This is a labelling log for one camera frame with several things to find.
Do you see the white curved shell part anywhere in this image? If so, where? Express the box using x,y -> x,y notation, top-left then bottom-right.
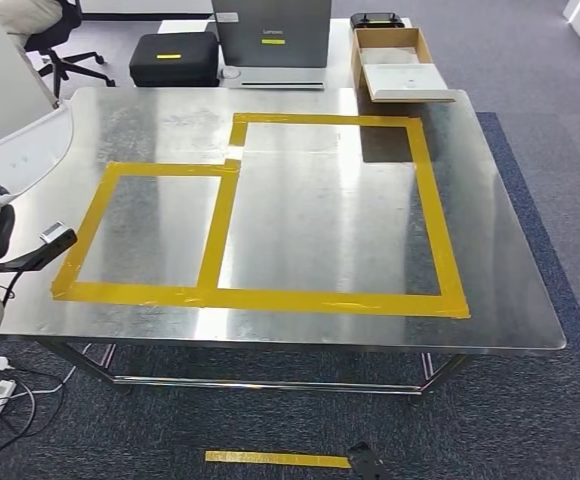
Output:
0,102 -> 74,200

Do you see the steel workbench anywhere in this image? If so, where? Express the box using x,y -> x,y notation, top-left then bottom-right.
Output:
0,86 -> 568,405

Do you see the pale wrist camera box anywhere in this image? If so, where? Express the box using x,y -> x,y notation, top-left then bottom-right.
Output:
39,220 -> 74,246

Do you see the black flat device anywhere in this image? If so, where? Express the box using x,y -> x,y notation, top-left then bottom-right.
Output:
349,11 -> 406,31

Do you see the person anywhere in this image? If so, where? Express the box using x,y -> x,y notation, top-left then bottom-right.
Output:
0,0 -> 64,48

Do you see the black camera bracket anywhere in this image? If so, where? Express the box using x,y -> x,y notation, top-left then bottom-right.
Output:
0,228 -> 79,276

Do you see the yellow floor tape strip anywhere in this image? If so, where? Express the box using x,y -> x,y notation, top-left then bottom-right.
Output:
205,450 -> 352,470

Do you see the yellow tape double rectangle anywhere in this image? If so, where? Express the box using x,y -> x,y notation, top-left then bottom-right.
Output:
51,112 -> 471,321

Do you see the open cardboard box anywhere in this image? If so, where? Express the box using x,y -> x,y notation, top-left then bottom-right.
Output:
350,26 -> 435,94

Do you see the black office chair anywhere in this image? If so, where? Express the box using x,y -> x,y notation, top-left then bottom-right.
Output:
24,0 -> 117,101

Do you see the white desk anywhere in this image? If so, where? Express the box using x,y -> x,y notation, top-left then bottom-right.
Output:
0,16 -> 60,160

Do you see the black carry case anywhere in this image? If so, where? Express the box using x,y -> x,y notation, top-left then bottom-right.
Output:
128,31 -> 221,89

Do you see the grey laptop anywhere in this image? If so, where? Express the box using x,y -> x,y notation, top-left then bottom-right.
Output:
211,0 -> 332,91

